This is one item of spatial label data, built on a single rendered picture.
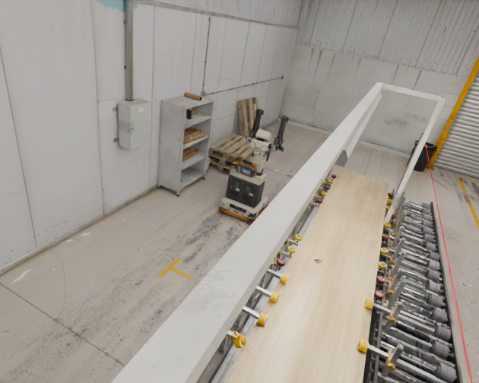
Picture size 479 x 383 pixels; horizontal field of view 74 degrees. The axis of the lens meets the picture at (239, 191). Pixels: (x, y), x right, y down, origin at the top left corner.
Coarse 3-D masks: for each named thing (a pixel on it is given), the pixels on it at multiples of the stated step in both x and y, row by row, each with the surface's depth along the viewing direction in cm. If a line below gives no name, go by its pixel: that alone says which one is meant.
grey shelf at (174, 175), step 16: (160, 112) 497; (176, 112) 484; (208, 112) 561; (160, 128) 509; (176, 128) 495; (192, 128) 589; (208, 128) 574; (160, 144) 521; (176, 144) 506; (192, 144) 532; (208, 144) 584; (160, 160) 534; (176, 160) 519; (192, 160) 562; (160, 176) 547; (176, 176) 531; (192, 176) 591; (176, 192) 545
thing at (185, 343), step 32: (416, 96) 340; (352, 128) 153; (320, 160) 108; (416, 160) 363; (288, 192) 83; (256, 224) 68; (288, 224) 70; (224, 256) 57; (256, 256) 58; (224, 288) 50; (192, 320) 44; (224, 320) 45; (160, 352) 39; (192, 352) 40
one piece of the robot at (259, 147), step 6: (252, 138) 498; (252, 144) 496; (258, 144) 492; (264, 144) 488; (270, 144) 493; (252, 150) 499; (258, 150) 495; (264, 150) 490; (258, 156) 504; (252, 162) 512; (258, 162) 508; (264, 162) 512; (258, 168) 512; (264, 168) 524
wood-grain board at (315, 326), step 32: (352, 192) 461; (384, 192) 479; (320, 224) 370; (352, 224) 381; (320, 256) 317; (352, 256) 325; (288, 288) 271; (320, 288) 277; (352, 288) 284; (288, 320) 242; (320, 320) 247; (352, 320) 252; (256, 352) 214; (288, 352) 218; (320, 352) 222; (352, 352) 226
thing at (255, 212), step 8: (224, 200) 509; (232, 200) 510; (264, 200) 528; (224, 208) 514; (232, 208) 507; (248, 208) 496; (256, 208) 501; (264, 208) 536; (240, 216) 504; (248, 216) 499; (256, 216) 510
